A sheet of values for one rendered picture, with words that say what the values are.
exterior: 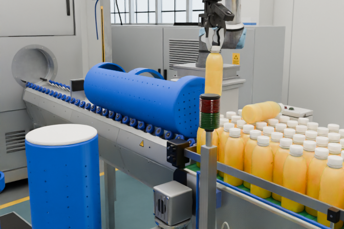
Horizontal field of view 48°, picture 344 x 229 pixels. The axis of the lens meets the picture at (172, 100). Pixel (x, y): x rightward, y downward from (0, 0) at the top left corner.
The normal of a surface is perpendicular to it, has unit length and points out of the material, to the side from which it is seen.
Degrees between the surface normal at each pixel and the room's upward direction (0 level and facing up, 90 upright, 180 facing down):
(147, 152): 70
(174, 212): 90
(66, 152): 90
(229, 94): 90
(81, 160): 90
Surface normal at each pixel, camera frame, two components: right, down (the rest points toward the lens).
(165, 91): -0.66, -0.44
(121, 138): -0.74, -0.22
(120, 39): -0.70, 0.14
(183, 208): 0.62, 0.15
